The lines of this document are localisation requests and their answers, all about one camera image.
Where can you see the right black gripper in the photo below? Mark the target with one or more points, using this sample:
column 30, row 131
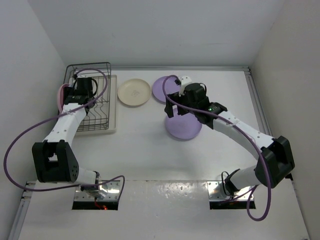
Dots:
column 169, row 108

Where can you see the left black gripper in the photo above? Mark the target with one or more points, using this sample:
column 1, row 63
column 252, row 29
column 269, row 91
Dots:
column 68, row 91

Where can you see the pink plate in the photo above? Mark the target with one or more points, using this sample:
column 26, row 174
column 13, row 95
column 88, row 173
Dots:
column 60, row 97

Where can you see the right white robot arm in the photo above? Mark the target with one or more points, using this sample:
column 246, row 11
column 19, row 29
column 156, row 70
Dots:
column 274, row 155

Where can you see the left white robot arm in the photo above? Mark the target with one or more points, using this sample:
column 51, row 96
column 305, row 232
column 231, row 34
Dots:
column 53, row 158

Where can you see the near purple plate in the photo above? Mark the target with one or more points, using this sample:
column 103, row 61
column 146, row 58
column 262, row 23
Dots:
column 183, row 127

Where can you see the purple plate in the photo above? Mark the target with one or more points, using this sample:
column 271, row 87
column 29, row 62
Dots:
column 170, row 87
column 183, row 127

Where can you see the far purple plate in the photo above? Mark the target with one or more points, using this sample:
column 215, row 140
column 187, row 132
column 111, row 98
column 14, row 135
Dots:
column 170, row 87

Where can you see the cream plate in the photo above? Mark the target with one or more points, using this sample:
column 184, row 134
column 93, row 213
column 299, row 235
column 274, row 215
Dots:
column 134, row 92

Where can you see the black wire dish rack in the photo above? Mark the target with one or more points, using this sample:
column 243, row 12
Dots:
column 100, row 71

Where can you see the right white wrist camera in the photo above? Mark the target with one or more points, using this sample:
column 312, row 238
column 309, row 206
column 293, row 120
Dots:
column 182, row 82

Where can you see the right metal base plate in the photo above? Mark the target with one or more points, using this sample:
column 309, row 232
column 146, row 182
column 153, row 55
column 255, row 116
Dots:
column 216, row 193

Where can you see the metal base plate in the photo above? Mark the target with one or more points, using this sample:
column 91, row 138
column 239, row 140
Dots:
column 108, row 192
column 216, row 193

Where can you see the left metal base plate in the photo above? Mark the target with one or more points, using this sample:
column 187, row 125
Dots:
column 108, row 192

